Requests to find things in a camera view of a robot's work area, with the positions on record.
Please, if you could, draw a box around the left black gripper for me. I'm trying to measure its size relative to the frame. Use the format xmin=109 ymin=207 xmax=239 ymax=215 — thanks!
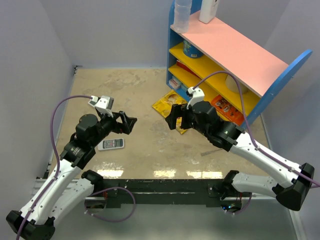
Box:
xmin=91 ymin=109 xmax=137 ymax=147

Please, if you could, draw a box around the grey button remote control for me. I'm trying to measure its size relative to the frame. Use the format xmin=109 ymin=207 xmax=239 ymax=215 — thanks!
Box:
xmin=97 ymin=138 xmax=125 ymax=151

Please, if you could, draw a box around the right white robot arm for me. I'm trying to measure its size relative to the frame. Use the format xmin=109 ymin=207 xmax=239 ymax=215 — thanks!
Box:
xmin=165 ymin=101 xmax=315 ymax=211

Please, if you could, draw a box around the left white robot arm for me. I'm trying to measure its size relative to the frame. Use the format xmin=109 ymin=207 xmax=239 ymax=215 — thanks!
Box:
xmin=6 ymin=111 xmax=137 ymax=240

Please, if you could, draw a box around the yellow Lays chip bag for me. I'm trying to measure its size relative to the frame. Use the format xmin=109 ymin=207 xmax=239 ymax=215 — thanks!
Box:
xmin=152 ymin=90 xmax=187 ymax=118

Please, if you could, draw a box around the pack of tissue packets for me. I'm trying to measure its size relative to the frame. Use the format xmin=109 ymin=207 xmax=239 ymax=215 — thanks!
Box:
xmin=168 ymin=76 xmax=188 ymax=92

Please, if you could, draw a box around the orange product box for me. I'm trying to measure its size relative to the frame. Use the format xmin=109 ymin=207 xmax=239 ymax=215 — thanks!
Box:
xmin=210 ymin=95 xmax=244 ymax=126

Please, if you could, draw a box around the red flat box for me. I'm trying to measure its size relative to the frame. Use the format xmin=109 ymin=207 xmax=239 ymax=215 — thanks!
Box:
xmin=176 ymin=59 xmax=199 ymax=77

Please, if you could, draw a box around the brown paper roll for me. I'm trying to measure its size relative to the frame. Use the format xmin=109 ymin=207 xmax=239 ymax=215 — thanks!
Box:
xmin=225 ymin=74 xmax=249 ymax=94

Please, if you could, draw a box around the blue snack can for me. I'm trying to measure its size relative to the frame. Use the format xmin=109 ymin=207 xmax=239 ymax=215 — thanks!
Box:
xmin=182 ymin=39 xmax=203 ymax=59

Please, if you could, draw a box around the blue yellow pink shelf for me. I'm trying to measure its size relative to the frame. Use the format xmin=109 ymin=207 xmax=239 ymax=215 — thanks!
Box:
xmin=166 ymin=0 xmax=313 ymax=124

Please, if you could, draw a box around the clear plastic bottle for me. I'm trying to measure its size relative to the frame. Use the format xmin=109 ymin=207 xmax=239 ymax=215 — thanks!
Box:
xmin=173 ymin=0 xmax=192 ymax=34

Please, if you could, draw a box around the white plastic container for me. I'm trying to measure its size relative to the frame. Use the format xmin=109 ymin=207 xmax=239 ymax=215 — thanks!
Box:
xmin=199 ymin=0 xmax=220 ymax=24

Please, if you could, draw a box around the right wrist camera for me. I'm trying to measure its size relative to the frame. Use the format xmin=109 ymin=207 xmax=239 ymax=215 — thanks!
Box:
xmin=186 ymin=87 xmax=205 ymax=110

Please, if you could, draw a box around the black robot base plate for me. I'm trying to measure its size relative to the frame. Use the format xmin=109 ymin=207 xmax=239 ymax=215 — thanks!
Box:
xmin=93 ymin=179 xmax=250 ymax=208

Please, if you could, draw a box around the base left purple cable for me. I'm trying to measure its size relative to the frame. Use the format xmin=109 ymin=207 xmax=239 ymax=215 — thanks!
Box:
xmin=83 ymin=186 xmax=137 ymax=223

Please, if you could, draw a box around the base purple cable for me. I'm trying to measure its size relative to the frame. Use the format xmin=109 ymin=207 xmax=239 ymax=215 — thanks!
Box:
xmin=83 ymin=186 xmax=137 ymax=223
xmin=223 ymin=192 xmax=253 ymax=216

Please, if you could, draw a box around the aluminium rail frame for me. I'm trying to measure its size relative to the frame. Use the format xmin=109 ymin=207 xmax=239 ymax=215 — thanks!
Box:
xmin=30 ymin=172 xmax=94 ymax=205

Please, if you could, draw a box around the base right purple cable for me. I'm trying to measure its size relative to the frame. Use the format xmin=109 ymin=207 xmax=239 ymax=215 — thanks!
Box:
xmin=223 ymin=192 xmax=253 ymax=216

